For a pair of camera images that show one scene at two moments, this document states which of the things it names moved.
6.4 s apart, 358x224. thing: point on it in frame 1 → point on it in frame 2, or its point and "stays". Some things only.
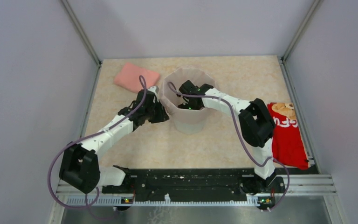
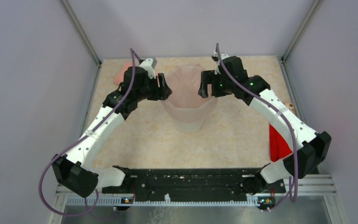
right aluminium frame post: x=315 y=6 stays
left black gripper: x=162 y=115 → x=161 y=93
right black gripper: x=185 y=105 → x=208 y=77
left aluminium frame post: x=79 y=26 stays
